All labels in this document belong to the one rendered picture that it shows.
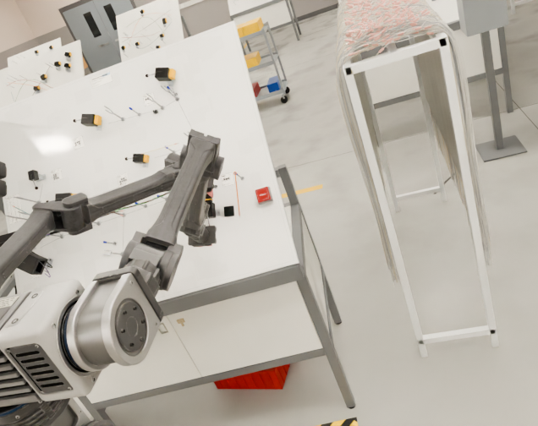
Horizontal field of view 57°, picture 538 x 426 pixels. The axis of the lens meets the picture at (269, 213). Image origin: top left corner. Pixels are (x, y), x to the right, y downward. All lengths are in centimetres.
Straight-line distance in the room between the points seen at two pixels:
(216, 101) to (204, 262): 64
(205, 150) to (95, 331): 54
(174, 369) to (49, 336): 149
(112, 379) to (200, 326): 52
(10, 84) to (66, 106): 434
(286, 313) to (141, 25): 760
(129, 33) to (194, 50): 708
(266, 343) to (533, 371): 114
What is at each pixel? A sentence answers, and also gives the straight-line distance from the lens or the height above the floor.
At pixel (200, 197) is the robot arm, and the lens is 141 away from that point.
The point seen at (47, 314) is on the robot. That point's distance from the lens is 86.
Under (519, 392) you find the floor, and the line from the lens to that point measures 241.
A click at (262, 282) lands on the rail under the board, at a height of 83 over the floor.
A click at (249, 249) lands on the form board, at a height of 95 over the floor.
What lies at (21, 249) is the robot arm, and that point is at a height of 145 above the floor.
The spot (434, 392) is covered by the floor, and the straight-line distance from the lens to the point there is 243.
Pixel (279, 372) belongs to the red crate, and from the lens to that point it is 260.
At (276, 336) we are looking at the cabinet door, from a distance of 211.
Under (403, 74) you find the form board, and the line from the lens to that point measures 445.
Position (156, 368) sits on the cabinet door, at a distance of 230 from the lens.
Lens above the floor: 190
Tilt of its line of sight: 27 degrees down
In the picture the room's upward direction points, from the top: 22 degrees counter-clockwise
